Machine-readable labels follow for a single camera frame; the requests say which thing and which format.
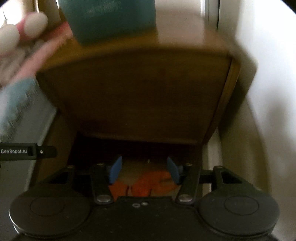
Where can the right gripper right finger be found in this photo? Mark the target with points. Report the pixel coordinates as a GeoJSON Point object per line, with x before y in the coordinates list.
{"type": "Point", "coordinates": [187, 177]}

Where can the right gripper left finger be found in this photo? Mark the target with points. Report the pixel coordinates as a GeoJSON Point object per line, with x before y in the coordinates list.
{"type": "Point", "coordinates": [105, 175]}

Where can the orange plastic bag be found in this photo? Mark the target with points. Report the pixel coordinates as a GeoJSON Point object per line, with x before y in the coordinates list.
{"type": "Point", "coordinates": [144, 179]}

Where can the teal trash bin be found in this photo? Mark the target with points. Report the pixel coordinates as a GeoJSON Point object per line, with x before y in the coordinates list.
{"type": "Point", "coordinates": [91, 21]}

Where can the pink bedsheet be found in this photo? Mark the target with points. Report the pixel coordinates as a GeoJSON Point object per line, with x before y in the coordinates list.
{"type": "Point", "coordinates": [18, 76]}

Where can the wooden nightstand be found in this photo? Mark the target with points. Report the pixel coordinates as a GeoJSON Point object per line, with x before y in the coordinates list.
{"type": "Point", "coordinates": [143, 99]}

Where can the pink plush toy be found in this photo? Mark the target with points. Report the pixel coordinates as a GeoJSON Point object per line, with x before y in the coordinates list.
{"type": "Point", "coordinates": [29, 28]}

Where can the white door frame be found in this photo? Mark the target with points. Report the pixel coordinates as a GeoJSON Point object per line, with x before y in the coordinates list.
{"type": "Point", "coordinates": [210, 10]}

